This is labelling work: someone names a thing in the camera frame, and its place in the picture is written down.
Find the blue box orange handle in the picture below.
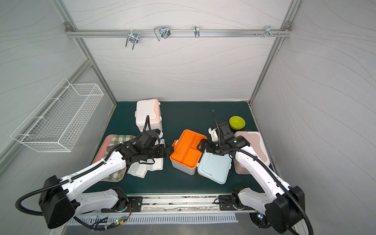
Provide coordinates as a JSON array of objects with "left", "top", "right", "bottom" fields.
[{"left": 170, "top": 130, "right": 232, "bottom": 185}]

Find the pink first aid box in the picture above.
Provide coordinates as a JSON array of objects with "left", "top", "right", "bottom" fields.
[{"left": 234, "top": 131, "right": 271, "bottom": 175}]

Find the white box peach handle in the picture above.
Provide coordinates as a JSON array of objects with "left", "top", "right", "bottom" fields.
[{"left": 135, "top": 99, "right": 163, "bottom": 132}]

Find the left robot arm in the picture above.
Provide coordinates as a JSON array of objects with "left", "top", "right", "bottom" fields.
[{"left": 15, "top": 129, "right": 174, "bottom": 229}]

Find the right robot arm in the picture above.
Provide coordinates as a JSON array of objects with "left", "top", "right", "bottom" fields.
[{"left": 198, "top": 123, "right": 314, "bottom": 235}]

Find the green table mat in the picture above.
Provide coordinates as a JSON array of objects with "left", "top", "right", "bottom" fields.
[{"left": 87, "top": 101, "right": 262, "bottom": 194}]

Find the green bowl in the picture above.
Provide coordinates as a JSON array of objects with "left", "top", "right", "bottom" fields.
[{"left": 229, "top": 116, "right": 246, "bottom": 131}]

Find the pink tray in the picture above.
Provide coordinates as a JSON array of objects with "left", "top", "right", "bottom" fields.
[{"left": 91, "top": 134, "right": 137, "bottom": 183}]

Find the metal hook clamp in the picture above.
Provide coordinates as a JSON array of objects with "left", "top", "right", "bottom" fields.
[{"left": 125, "top": 31, "right": 139, "bottom": 50}]

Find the metal u-bolt clamp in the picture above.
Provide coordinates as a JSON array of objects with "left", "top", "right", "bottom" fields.
[{"left": 153, "top": 25, "right": 171, "bottom": 41}]

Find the aluminium crossbar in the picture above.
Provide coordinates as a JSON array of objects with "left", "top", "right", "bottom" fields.
[{"left": 66, "top": 28, "right": 292, "bottom": 38}]

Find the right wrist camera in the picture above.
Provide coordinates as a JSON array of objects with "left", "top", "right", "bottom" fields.
[{"left": 208, "top": 127, "right": 218, "bottom": 143}]

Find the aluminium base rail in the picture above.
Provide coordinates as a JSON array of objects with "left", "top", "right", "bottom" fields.
[{"left": 58, "top": 192, "right": 301, "bottom": 216}]

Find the white wire basket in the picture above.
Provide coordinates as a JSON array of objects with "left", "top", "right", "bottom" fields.
[{"left": 10, "top": 78, "right": 104, "bottom": 153}]

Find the small metal bracket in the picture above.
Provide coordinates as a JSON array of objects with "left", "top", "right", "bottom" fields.
[{"left": 193, "top": 26, "right": 200, "bottom": 38}]

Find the metal screw bracket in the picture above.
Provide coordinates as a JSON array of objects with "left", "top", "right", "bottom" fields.
[{"left": 255, "top": 26, "right": 281, "bottom": 38}]

